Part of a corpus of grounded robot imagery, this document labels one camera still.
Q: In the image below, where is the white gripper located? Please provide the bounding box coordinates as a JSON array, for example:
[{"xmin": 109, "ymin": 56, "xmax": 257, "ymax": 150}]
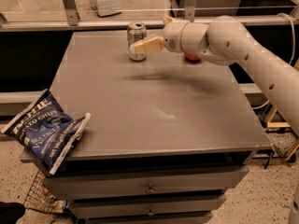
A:
[{"xmin": 129, "ymin": 15, "xmax": 190, "ymax": 54}]

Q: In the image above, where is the silver green 7up can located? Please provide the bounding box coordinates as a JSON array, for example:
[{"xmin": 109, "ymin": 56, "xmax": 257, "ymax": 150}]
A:
[{"xmin": 127, "ymin": 21, "xmax": 147, "ymax": 62}]

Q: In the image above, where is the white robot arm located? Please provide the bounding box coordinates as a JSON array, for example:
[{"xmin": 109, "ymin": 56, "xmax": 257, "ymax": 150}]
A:
[{"xmin": 129, "ymin": 16, "xmax": 299, "ymax": 134}]

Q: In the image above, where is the blue potato chip bag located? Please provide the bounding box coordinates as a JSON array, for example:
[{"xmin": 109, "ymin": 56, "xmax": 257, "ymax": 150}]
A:
[{"xmin": 1, "ymin": 89, "xmax": 91, "ymax": 175}]

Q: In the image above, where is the red apple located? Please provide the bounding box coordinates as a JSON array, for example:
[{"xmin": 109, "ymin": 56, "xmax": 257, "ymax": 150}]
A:
[{"xmin": 184, "ymin": 52, "xmax": 200, "ymax": 62}]

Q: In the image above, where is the grey drawer cabinet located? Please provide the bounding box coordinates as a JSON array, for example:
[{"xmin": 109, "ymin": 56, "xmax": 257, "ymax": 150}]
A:
[{"xmin": 44, "ymin": 31, "xmax": 270, "ymax": 224}]

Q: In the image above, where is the metal railing frame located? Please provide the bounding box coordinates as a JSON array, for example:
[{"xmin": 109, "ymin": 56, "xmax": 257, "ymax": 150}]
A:
[{"xmin": 0, "ymin": 0, "xmax": 299, "ymax": 32}]

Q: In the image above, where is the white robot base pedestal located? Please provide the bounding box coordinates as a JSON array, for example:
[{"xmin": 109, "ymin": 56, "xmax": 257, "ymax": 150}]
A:
[{"xmin": 89, "ymin": 0, "xmax": 121, "ymax": 17}]

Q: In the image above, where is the wooden yellow frame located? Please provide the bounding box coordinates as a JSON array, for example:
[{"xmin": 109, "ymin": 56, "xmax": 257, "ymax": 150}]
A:
[{"xmin": 263, "ymin": 105, "xmax": 299, "ymax": 162}]

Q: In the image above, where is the wire mesh basket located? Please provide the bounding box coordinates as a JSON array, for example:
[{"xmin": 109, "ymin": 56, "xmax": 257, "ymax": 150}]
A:
[{"xmin": 23, "ymin": 172, "xmax": 65, "ymax": 214}]

